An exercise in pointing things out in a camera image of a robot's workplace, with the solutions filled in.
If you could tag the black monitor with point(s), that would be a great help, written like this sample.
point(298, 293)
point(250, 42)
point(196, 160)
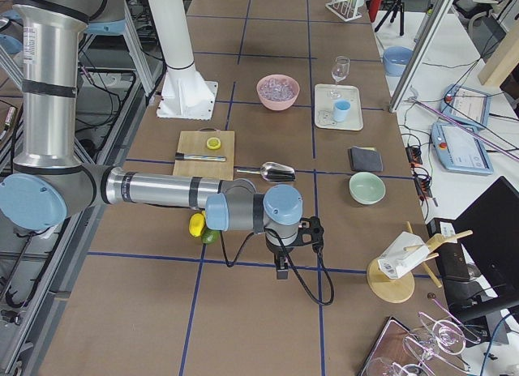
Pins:
point(493, 246)

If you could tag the teach pendant near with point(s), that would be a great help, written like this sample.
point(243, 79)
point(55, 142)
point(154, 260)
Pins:
point(459, 150)

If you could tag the teach pendant far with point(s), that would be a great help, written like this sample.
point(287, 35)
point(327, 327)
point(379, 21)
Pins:
point(466, 105)

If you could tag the upturned wine glasses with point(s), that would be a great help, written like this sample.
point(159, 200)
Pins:
point(434, 347)

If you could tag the pink bowl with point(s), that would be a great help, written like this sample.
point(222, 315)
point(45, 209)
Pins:
point(279, 105)

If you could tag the cream bear tray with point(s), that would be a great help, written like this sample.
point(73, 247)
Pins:
point(324, 108)

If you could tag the teach pendant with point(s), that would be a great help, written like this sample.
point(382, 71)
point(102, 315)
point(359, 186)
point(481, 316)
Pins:
point(459, 150)
point(466, 105)

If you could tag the clear wine glass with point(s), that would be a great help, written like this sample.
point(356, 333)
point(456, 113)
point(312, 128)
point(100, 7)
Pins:
point(339, 72)

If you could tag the mint green bowl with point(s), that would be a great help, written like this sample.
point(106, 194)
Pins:
point(367, 188)

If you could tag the clear ice cubes pile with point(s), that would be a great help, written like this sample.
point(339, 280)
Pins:
point(276, 89)

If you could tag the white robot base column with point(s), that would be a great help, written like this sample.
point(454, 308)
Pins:
point(185, 94)

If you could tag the blue bowl on side table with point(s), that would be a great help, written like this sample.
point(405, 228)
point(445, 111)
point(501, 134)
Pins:
point(395, 60)

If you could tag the green lime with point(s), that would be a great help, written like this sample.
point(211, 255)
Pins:
point(209, 236)

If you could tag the light blue cup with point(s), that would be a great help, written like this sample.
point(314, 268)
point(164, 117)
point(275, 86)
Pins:
point(341, 109)

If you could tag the whole yellow lemon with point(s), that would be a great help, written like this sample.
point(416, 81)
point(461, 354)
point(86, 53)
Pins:
point(196, 224)

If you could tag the steel ice scoop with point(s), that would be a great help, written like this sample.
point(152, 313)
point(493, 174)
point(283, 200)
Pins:
point(272, 172)

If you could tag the white drying rack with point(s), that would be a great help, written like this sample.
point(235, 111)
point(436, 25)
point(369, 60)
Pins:
point(346, 10)

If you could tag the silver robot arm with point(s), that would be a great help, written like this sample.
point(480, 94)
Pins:
point(50, 184)

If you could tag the wooden cup stand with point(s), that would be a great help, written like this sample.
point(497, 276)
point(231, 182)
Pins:
point(390, 275)

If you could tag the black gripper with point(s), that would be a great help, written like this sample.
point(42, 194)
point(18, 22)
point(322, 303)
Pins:
point(277, 249)

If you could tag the dark grey folded cloth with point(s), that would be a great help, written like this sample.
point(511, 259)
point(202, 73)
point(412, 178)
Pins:
point(364, 159)

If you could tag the aluminium frame post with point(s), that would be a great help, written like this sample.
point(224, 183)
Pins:
point(424, 41)

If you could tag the wooden cutting board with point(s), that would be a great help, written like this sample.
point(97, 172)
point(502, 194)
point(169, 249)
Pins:
point(194, 142)

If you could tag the lemon half slice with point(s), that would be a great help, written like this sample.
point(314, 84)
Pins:
point(213, 143)

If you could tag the steel cylinder rod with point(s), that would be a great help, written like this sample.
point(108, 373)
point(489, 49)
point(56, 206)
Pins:
point(193, 157)

